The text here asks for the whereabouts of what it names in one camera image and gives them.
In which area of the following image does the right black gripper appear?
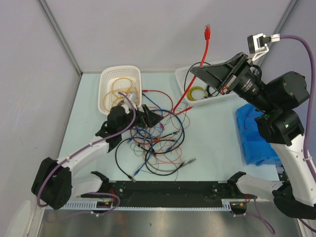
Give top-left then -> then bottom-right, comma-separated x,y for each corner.
190,52 -> 275,113

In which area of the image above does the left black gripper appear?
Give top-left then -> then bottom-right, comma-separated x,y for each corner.
118,105 -> 162,134

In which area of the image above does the black ethernet cable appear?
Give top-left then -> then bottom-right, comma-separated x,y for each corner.
184,63 -> 198,94

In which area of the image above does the short red patch cable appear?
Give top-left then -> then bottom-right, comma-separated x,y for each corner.
172,24 -> 213,115

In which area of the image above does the thin yellow fiber cable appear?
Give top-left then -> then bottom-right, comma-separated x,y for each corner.
103,77 -> 142,112

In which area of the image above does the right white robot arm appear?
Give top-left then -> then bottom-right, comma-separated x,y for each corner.
191,52 -> 316,220

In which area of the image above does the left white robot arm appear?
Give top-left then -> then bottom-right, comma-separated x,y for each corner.
31,105 -> 163,210

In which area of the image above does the right white perforated basket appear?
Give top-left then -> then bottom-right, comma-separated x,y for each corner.
175,62 -> 237,107

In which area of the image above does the white perforated basket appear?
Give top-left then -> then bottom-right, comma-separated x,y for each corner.
97,66 -> 142,115
175,62 -> 237,107

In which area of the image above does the left white perforated basket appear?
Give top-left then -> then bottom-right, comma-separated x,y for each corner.
97,66 -> 142,115

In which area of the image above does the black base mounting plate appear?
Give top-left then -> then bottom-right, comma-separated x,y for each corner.
80,180 -> 250,208

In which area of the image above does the blue plastic divided bin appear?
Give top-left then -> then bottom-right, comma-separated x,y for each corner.
235,104 -> 281,166

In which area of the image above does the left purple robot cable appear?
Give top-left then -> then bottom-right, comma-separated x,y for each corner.
37,91 -> 138,218

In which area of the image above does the black coiled cable in basket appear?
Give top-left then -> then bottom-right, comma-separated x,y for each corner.
206,83 -> 220,97

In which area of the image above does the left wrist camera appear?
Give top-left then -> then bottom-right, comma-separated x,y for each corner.
121,92 -> 139,109

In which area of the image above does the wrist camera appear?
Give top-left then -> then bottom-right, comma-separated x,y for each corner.
247,33 -> 280,62
121,92 -> 139,109

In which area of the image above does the red ethernet cable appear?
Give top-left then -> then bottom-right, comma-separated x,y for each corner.
142,89 -> 174,114

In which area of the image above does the yellow coiled cable in basket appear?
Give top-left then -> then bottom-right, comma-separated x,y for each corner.
187,86 -> 209,102

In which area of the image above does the black thick round cable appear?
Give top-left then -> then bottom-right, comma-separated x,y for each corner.
143,110 -> 186,176

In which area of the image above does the thin orange wire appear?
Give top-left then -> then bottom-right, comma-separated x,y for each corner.
138,138 -> 188,181

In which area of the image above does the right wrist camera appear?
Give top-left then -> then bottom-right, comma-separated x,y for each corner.
247,33 -> 280,62

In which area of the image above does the thin magenta wire in bin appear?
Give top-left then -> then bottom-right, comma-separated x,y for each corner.
243,116 -> 254,130

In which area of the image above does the white slotted cable duct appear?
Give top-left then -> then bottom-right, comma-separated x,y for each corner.
61,200 -> 232,211

